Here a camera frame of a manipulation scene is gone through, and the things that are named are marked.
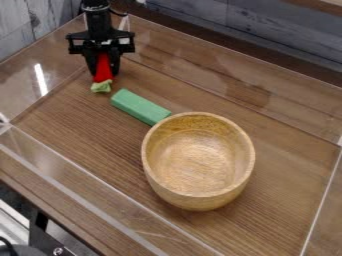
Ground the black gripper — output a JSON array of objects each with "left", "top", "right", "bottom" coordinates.
[{"left": 65, "top": 29, "right": 135, "bottom": 75}]

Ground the red plush strawberry toy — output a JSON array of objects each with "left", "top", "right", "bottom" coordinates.
[{"left": 91, "top": 53, "right": 113, "bottom": 93}]

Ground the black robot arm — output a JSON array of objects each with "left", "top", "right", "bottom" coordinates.
[{"left": 65, "top": 0, "right": 135, "bottom": 75}]

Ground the green rectangular block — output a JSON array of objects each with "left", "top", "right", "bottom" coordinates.
[{"left": 111, "top": 89, "right": 171, "bottom": 126}]

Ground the wooden bowl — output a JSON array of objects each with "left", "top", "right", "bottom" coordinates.
[{"left": 141, "top": 112, "right": 256, "bottom": 211}]

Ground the clear acrylic tray enclosure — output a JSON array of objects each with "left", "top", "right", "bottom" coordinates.
[{"left": 0, "top": 18, "right": 342, "bottom": 256}]

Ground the black metal bracket with bolt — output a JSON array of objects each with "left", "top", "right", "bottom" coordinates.
[{"left": 28, "top": 210, "right": 76, "bottom": 256}]

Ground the black cable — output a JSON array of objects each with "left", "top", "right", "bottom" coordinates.
[{"left": 0, "top": 236, "right": 17, "bottom": 256}]

